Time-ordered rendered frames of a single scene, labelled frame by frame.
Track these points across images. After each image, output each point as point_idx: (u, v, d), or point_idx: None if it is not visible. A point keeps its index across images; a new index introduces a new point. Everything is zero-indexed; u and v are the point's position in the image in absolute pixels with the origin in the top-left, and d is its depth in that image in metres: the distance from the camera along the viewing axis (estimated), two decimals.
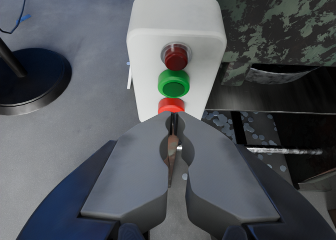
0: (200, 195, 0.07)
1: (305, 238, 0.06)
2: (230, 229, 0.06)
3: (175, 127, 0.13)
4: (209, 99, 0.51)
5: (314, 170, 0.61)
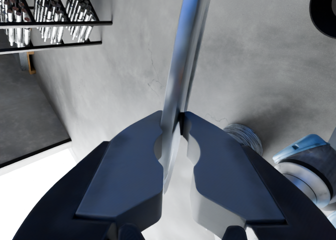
0: (205, 194, 0.07)
1: None
2: (230, 229, 0.06)
3: (181, 127, 0.13)
4: None
5: None
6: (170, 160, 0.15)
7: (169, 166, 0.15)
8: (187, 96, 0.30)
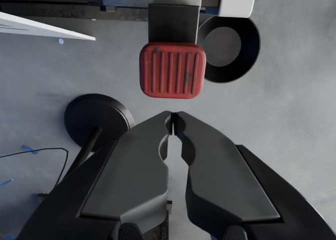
0: (200, 195, 0.07)
1: (305, 238, 0.06)
2: (230, 229, 0.06)
3: (175, 127, 0.13)
4: None
5: None
6: None
7: None
8: None
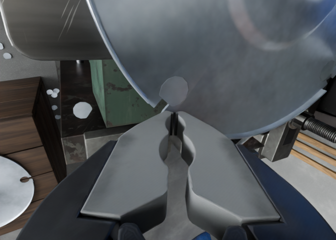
0: (200, 195, 0.07)
1: (305, 238, 0.06)
2: (230, 229, 0.06)
3: (175, 127, 0.13)
4: None
5: None
6: (328, 68, 0.21)
7: (329, 71, 0.22)
8: (225, 1, 0.13)
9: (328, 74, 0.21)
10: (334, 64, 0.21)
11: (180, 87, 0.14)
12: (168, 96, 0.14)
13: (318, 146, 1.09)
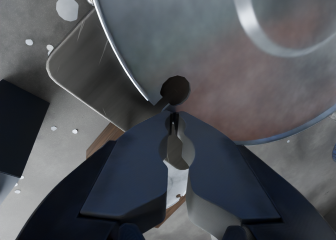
0: (201, 195, 0.07)
1: (306, 238, 0.06)
2: (230, 229, 0.06)
3: (176, 127, 0.13)
4: None
5: None
6: None
7: None
8: None
9: None
10: None
11: None
12: None
13: None
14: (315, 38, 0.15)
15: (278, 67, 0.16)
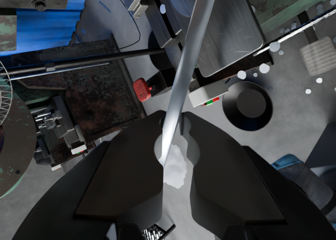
0: (205, 194, 0.07)
1: None
2: (230, 229, 0.06)
3: (181, 127, 0.13)
4: None
5: None
6: None
7: None
8: None
9: None
10: None
11: None
12: None
13: None
14: None
15: None
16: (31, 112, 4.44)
